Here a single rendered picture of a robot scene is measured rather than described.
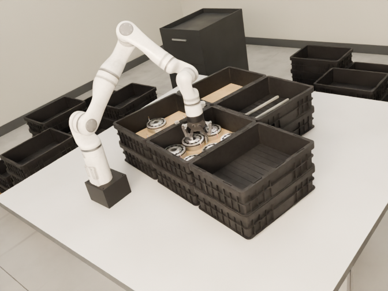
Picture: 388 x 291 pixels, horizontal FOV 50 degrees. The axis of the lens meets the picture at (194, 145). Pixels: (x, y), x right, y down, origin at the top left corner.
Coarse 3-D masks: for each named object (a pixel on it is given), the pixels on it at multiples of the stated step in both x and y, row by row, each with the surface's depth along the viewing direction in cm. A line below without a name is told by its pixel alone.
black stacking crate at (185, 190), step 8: (160, 168) 180; (160, 176) 186; (168, 176) 178; (168, 184) 184; (176, 184) 178; (184, 184) 169; (176, 192) 180; (184, 192) 173; (192, 192) 169; (192, 200) 172
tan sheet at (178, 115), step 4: (176, 112) 223; (180, 112) 222; (172, 116) 219; (176, 116) 218; (180, 116) 218; (184, 116) 217; (168, 120) 216; (172, 120) 215; (176, 120) 214; (168, 124) 212; (140, 132) 210; (144, 132) 209; (148, 132) 208; (144, 136) 205; (148, 136) 205
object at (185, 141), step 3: (195, 135) 191; (198, 135) 191; (201, 135) 190; (183, 138) 190; (186, 138) 190; (198, 138) 188; (201, 138) 188; (183, 141) 188; (186, 141) 187; (195, 141) 186; (198, 141) 186; (201, 141) 185; (186, 144) 185; (189, 144) 184; (192, 144) 184; (195, 144) 184
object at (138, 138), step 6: (168, 96) 217; (156, 102) 214; (144, 108) 210; (204, 108) 198; (132, 114) 206; (120, 120) 203; (180, 120) 191; (114, 126) 201; (120, 126) 197; (168, 126) 188; (126, 132) 192; (132, 132) 189; (132, 138) 190; (138, 138) 184; (144, 144) 182
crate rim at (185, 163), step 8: (224, 112) 192; (232, 112) 189; (184, 120) 190; (248, 120) 180; (168, 128) 186; (152, 144) 176; (216, 144) 167; (160, 152) 173; (168, 152) 168; (176, 160) 164; (184, 160) 161; (192, 160) 160
